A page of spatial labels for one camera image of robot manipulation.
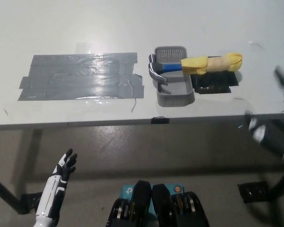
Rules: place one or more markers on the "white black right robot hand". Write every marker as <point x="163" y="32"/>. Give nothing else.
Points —
<point x="274" y="139"/>

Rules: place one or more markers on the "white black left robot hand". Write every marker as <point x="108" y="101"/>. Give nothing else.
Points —
<point x="60" y="175"/>

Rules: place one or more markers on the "blue hammer with yellow wrap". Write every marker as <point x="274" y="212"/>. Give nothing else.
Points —
<point x="170" y="67"/>

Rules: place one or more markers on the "gray plastic basket container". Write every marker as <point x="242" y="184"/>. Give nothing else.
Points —
<point x="177" y="91"/>

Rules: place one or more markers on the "black floor tape patch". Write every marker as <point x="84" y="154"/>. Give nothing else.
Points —
<point x="253" y="191"/>
<point x="30" y="202"/>

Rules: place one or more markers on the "black metal table leg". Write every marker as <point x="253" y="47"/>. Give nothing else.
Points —
<point x="281" y="182"/>
<point x="2" y="189"/>

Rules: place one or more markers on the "teal cardboard box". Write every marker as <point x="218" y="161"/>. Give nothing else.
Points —
<point x="127" y="190"/>

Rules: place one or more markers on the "gray duct tape patch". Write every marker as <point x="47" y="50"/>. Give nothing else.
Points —
<point x="80" y="78"/>

